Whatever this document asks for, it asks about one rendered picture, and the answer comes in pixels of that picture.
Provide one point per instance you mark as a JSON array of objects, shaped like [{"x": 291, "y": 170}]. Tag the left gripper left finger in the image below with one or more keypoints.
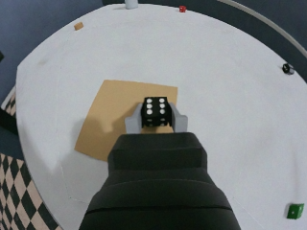
[{"x": 136, "y": 122}]

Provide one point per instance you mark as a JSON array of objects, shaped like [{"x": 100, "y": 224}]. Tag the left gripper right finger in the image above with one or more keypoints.
[{"x": 177, "y": 122}]

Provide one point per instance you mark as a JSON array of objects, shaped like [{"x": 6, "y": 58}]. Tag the tan flat mat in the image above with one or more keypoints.
[{"x": 115, "y": 101}]

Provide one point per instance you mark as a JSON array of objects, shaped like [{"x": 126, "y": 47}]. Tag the red die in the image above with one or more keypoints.
[{"x": 182, "y": 9}]

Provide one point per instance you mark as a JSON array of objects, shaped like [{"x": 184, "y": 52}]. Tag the green die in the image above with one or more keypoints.
[{"x": 295, "y": 211}]

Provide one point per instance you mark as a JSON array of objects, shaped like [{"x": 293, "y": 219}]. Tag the white bottle with blue cap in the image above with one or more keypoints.
[{"x": 131, "y": 4}]

